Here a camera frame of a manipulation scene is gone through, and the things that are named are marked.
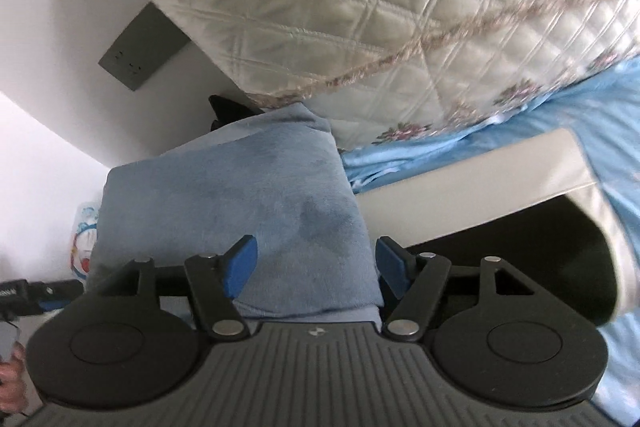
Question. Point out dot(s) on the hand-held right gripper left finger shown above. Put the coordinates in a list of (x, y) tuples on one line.
[(241, 267)]

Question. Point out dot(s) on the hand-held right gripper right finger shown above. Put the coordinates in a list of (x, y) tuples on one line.
[(392, 264)]

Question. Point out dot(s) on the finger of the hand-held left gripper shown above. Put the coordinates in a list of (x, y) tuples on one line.
[(55, 294)]

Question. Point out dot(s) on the blue-grey cloth garment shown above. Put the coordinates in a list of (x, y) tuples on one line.
[(240, 197)]

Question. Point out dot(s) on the person's left hand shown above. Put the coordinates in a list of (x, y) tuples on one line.
[(12, 382)]

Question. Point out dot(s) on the cartoon printed white bag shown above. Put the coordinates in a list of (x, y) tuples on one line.
[(86, 232)]

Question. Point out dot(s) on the light blue printed bedsheet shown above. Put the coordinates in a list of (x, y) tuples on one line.
[(500, 137)]

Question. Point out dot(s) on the grey bed frame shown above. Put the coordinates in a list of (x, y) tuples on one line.
[(480, 187)]

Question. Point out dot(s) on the grey wall switch panel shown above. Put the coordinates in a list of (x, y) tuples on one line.
[(136, 49)]

